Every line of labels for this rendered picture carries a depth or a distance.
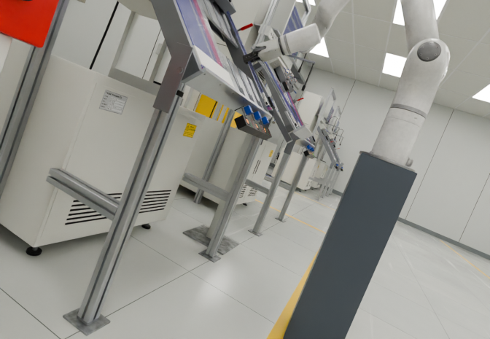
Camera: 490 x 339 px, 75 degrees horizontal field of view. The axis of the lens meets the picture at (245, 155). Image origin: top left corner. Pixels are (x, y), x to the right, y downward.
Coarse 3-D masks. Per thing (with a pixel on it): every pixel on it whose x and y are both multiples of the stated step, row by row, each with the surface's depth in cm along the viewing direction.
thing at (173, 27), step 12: (156, 0) 87; (168, 0) 85; (156, 12) 87; (168, 12) 85; (168, 24) 85; (180, 24) 84; (168, 36) 85; (180, 36) 83; (168, 48) 84; (192, 60) 82; (192, 72) 81
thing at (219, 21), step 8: (200, 0) 120; (208, 0) 133; (208, 8) 126; (216, 8) 142; (208, 16) 123; (216, 16) 135; (224, 16) 152; (216, 24) 129; (224, 24) 143; (216, 32) 142; (224, 32) 136; (224, 40) 150; (232, 40) 145
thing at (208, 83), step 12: (204, 72) 83; (192, 84) 86; (204, 84) 89; (216, 84) 92; (228, 84) 97; (216, 96) 100; (228, 96) 104; (240, 96) 107; (240, 108) 118; (252, 108) 123
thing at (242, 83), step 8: (224, 56) 117; (232, 64) 124; (232, 72) 118; (240, 72) 131; (232, 80) 113; (240, 80) 125; (248, 80) 140; (240, 88) 117; (248, 88) 133; (248, 96) 126; (256, 96) 140
